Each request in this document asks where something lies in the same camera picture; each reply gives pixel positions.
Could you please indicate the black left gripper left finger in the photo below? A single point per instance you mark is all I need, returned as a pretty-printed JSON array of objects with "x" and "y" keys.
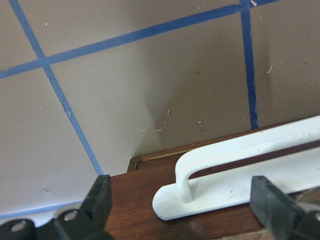
[{"x": 87, "y": 222}]

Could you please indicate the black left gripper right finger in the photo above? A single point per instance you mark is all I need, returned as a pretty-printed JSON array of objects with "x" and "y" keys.
[{"x": 285, "y": 218}]

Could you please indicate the dark brown wooden cabinet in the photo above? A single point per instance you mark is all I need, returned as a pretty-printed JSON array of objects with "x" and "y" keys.
[{"x": 167, "y": 159}]

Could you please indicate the wooden drawer with white handle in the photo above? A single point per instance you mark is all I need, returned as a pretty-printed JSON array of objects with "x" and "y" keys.
[{"x": 154, "y": 205}]

